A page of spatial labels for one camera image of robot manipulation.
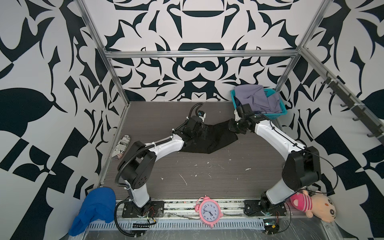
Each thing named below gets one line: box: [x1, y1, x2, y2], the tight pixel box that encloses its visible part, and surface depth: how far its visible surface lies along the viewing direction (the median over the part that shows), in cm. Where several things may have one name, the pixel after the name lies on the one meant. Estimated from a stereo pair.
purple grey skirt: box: [234, 84, 282, 114], surface depth 114 cm
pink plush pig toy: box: [290, 189, 336, 223], surface depth 71 cm
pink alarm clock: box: [194, 195, 224, 229], surface depth 73 cm
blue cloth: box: [68, 187, 116, 237], surface depth 72 cm
